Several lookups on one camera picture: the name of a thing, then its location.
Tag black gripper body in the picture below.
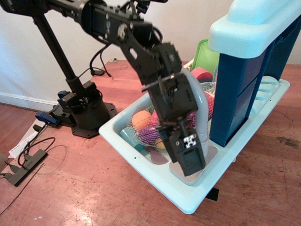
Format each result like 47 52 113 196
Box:
141 73 198 125

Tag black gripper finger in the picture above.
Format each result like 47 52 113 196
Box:
158 127 179 163

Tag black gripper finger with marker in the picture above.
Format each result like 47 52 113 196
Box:
174 121 206 176

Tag grey toy faucet with lever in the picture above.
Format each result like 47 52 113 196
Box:
169 68 218 186

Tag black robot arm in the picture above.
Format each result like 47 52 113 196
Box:
0 0 206 176

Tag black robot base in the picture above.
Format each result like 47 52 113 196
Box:
49 77 117 138

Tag mesh bag of toy food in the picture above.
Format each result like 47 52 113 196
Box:
127 82 216 149

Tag purple toy spatula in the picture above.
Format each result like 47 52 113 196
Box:
145 146 168 165

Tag light blue toy sink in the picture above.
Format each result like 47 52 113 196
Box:
99 68 290 214

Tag teal toy block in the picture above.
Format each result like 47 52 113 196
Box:
120 127 149 156

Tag pink toy bowl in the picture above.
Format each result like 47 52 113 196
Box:
191 67 213 82

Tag black tape piece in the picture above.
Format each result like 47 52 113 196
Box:
206 187 219 202

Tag green toy cutting board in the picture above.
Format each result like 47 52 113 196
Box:
191 39 220 74

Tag blue toy kitchen shelf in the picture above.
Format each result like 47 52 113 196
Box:
208 0 301 146

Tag white paper sheet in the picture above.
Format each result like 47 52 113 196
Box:
8 128 37 159

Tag black power cable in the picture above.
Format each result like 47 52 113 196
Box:
89 44 113 76

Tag blue cable connector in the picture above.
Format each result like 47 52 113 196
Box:
35 112 59 126

